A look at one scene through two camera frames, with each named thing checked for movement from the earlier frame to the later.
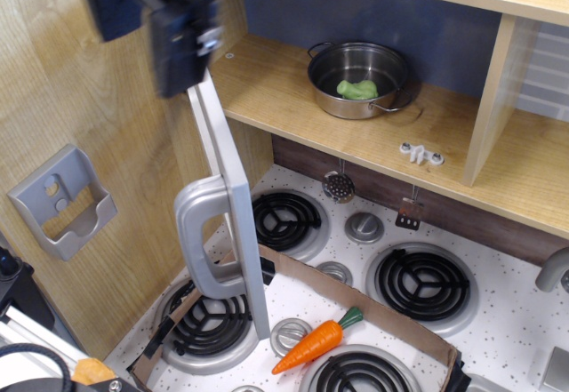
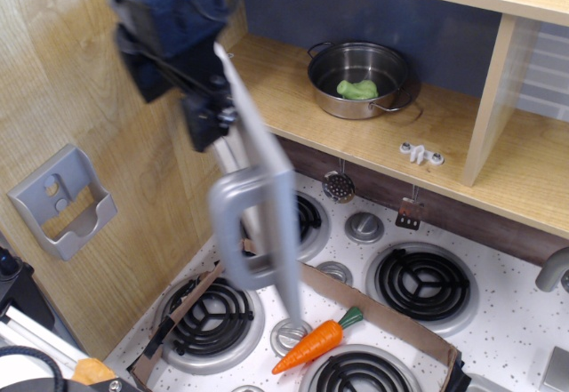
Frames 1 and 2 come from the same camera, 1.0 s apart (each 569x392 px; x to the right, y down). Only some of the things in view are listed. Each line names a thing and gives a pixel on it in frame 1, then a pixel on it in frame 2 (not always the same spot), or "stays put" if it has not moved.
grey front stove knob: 285,335 stays put
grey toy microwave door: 218,234 to 278,232
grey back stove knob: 364,228 stays put
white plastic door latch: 420,154 stays put
